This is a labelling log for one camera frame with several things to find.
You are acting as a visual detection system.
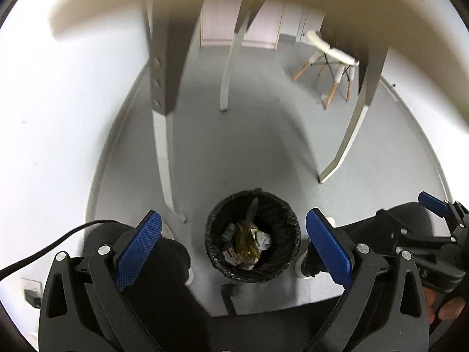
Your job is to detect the wall power socket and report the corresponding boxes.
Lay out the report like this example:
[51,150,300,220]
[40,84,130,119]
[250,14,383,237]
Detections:
[21,277,43,309]

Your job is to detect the white chair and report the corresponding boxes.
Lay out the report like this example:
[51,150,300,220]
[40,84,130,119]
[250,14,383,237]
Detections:
[292,30,359,110]

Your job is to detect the black cable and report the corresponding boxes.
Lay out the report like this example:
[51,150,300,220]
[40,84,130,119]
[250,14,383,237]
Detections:
[0,219,119,281]

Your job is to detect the person's right hand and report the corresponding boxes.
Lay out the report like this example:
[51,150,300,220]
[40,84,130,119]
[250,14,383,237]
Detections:
[423,287,466,324]

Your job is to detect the round wooden table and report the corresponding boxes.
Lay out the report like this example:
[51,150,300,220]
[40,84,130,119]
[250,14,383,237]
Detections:
[51,0,468,214]

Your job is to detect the yellow snack wrapper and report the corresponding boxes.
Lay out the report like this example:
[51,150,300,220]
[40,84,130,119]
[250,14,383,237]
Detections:
[236,197,260,265]

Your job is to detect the green white carton box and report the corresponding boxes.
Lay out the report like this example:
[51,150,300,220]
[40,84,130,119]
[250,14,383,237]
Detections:
[222,223,237,242]

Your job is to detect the person's left black leg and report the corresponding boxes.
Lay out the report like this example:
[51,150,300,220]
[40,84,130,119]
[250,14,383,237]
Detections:
[83,223,211,351]

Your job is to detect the black trash bin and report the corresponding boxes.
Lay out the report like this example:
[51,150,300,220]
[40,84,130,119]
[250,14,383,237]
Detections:
[205,188,301,284]

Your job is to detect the white paper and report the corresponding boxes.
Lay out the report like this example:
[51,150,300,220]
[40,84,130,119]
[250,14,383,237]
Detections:
[254,230,271,251]

